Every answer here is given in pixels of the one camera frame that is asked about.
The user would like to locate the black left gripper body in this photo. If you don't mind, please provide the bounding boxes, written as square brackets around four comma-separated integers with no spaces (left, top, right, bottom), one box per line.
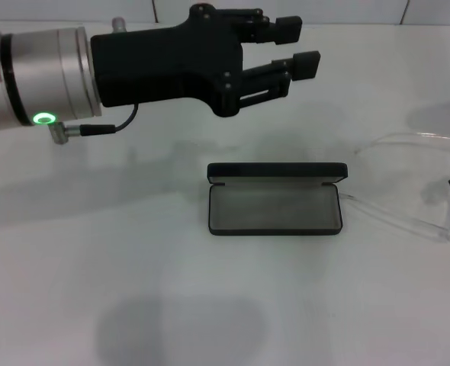
[90,3,249,119]

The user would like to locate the clear plastic glasses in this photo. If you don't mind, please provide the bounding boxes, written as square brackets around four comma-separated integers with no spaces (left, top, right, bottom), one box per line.
[339,131,450,244]

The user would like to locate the black glasses case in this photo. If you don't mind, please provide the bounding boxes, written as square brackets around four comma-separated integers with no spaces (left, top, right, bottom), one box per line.
[206,162,349,238]

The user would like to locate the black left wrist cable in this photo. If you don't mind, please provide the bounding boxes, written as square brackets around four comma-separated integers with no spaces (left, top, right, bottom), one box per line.
[112,103,140,135]

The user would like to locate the silver left cable connector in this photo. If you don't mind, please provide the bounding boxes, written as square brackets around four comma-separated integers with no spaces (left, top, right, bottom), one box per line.
[48,120,117,146]

